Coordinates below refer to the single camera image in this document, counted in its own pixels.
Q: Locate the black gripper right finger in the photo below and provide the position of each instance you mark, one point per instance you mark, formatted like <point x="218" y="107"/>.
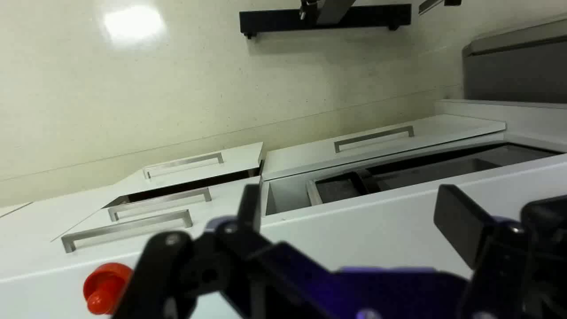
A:
<point x="463" y="223"/>

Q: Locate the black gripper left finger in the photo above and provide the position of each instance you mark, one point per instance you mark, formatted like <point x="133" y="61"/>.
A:
<point x="249" y="212"/>

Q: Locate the black coffee machine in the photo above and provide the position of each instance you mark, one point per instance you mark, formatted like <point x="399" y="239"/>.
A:
<point x="321" y="15"/>

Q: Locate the white right cabinet door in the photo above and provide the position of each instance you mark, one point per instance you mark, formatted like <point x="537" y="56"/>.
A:
<point x="128" y="221"/>

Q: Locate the red round knob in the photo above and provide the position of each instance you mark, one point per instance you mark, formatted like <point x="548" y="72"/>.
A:
<point x="105" y="286"/>

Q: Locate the grey refrigerator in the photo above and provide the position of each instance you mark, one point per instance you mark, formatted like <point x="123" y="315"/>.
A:
<point x="518" y="65"/>

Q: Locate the white cabinet door with handle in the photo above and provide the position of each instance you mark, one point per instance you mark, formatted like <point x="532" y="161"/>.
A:
<point x="378" y="143"/>

